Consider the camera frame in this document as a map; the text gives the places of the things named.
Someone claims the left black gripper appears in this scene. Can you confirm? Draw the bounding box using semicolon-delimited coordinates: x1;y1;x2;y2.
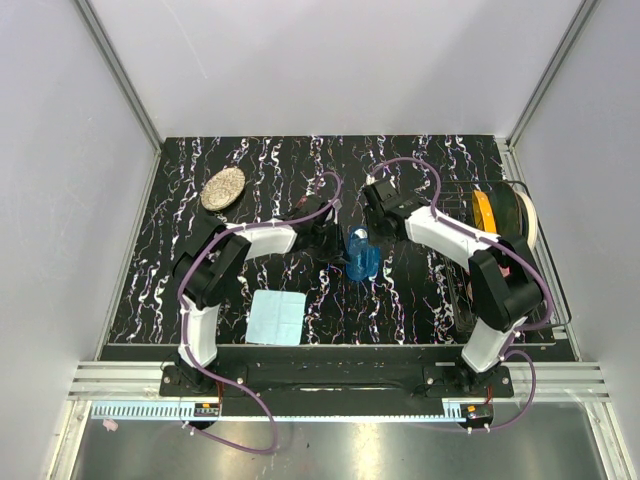
310;221;351;266

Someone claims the blue glasses case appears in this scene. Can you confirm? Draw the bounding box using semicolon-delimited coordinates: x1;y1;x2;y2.
346;226;381;282

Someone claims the light blue cleaning cloth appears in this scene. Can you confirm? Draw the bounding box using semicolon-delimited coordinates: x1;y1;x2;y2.
245;290;306;347

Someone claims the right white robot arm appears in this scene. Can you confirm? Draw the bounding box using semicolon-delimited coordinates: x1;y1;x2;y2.
363;179;550;397

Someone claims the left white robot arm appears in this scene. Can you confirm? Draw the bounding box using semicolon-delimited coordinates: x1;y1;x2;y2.
172;195;348;396

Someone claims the yellow plate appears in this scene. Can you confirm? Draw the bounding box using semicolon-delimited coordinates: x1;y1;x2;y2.
472;190;498;234

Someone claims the speckled oval stone coaster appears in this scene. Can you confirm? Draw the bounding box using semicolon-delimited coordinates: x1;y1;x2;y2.
200;167;246;212

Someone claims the dark green plate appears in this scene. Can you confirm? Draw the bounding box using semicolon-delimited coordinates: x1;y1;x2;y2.
488;182;524;236

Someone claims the cream white plate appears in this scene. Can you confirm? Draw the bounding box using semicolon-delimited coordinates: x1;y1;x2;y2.
516;191;539;251

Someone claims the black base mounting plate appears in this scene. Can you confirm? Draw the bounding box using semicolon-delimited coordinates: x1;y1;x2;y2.
159;362;514;407

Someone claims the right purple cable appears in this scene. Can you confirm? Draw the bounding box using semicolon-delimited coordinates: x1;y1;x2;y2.
367;157;554;432

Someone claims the purple cable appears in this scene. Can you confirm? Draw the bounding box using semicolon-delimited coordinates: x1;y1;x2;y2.
367;157;554;432
179;171;344;455

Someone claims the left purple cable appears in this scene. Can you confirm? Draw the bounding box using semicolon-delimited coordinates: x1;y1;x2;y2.
179;171;344;455

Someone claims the black wire dish rack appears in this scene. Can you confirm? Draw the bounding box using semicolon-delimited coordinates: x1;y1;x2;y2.
438;180;568;349

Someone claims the white cable duct strip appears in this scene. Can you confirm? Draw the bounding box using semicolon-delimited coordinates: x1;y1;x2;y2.
90;397;480;423

